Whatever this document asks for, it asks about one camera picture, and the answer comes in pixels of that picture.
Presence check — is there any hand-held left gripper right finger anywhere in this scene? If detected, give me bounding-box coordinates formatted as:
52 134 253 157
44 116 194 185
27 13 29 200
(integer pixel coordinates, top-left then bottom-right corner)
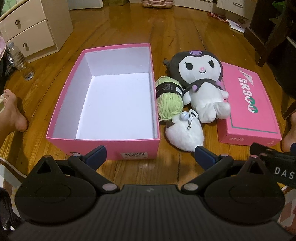
181 145 268 193

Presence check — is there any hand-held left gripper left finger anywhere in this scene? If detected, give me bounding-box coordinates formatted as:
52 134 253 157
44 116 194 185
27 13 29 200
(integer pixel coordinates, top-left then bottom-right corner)
32 145 119 193

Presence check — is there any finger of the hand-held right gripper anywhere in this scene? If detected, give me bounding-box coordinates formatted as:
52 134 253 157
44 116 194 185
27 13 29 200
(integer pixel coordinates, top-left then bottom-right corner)
251 142 296 158

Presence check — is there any pink box lid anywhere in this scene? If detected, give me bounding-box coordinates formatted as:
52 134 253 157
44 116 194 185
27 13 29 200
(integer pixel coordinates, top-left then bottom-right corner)
217 61 282 146

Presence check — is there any person's right foot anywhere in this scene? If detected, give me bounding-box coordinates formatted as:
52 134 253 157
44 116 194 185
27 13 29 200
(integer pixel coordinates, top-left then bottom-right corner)
281 116 296 153

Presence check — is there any person's foot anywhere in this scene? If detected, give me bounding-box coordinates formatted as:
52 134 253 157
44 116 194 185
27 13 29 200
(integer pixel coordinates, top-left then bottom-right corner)
0 89 29 149
281 116 296 153

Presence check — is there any open pink cardboard box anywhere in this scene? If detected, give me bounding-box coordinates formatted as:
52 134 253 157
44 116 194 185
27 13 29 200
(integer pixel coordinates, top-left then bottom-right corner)
46 43 161 160

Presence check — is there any black and white plush toy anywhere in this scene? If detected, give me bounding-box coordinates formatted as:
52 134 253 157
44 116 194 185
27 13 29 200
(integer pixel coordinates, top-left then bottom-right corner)
163 49 231 123

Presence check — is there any green yarn ball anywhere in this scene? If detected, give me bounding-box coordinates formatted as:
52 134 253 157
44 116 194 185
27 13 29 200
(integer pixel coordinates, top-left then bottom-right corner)
154 76 184 122

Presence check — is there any patterned cloth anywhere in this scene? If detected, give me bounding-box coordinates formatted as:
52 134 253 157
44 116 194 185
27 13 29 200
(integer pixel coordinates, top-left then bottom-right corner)
0 157 31 200

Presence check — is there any person's left foot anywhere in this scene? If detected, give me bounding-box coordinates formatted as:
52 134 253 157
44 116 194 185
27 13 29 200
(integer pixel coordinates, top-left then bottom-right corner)
0 89 29 149

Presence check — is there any dark wooden chair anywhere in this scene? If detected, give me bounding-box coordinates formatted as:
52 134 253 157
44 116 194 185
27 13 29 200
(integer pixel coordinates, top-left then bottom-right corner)
244 0 296 68

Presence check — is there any clear plastic water bottle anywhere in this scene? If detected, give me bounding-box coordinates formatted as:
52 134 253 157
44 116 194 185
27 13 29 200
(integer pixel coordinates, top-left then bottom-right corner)
6 42 35 81

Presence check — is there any white paper with pink print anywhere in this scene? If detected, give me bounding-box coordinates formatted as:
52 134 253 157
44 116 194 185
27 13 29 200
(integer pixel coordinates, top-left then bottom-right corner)
228 17 249 33

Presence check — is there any red snack packet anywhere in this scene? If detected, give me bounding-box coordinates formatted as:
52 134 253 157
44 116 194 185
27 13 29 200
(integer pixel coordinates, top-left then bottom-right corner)
206 11 229 23

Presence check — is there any cream drawer cabinet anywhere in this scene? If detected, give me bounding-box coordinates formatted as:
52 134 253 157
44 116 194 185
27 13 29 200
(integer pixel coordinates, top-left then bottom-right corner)
0 0 74 63

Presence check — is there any white cardboard box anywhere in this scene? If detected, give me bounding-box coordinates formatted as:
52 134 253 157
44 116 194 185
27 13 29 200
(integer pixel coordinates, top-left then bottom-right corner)
216 0 255 26

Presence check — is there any pink bag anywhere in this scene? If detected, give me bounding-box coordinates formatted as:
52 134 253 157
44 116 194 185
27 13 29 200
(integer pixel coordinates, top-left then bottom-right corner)
142 0 174 9

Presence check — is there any white fluffy keychain plush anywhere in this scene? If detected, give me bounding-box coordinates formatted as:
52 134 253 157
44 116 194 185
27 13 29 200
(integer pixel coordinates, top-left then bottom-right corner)
164 110 205 152

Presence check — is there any black strap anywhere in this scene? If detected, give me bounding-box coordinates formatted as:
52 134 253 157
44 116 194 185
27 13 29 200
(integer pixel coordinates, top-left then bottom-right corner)
0 187 23 233

